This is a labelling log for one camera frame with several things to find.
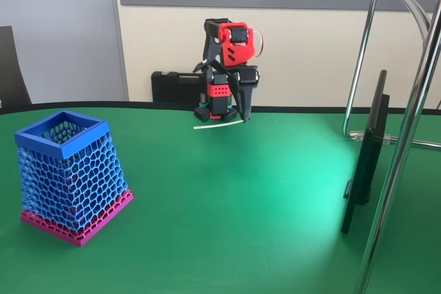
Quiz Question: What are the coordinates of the thin white stick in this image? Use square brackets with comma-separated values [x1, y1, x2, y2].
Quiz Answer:
[193, 119, 247, 131]

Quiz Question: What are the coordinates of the black arm base with clamps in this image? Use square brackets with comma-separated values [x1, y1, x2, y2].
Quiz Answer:
[193, 92, 239, 124]

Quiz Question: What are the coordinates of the blue and pink lattice basket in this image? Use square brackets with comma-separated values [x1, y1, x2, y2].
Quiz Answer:
[14, 109, 134, 248]

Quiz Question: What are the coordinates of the black plastic tool case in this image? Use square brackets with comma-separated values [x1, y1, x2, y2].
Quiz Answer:
[151, 71, 208, 104]

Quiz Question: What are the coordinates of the clear plastic clip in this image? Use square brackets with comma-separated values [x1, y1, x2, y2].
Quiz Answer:
[348, 129, 393, 145]

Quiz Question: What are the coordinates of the green table cloth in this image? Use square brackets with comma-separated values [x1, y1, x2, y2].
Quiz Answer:
[0, 101, 441, 294]

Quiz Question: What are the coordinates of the black monitor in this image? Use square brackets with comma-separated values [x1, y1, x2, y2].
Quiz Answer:
[340, 70, 391, 235]

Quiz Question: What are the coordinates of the chrome tube stand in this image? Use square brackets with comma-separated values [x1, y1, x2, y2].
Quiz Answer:
[341, 0, 441, 294]

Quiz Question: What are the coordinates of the white and red servo cable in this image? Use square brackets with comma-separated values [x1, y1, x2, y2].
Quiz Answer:
[252, 30, 265, 59]

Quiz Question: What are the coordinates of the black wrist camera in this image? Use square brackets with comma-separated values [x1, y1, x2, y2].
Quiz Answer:
[192, 60, 213, 75]

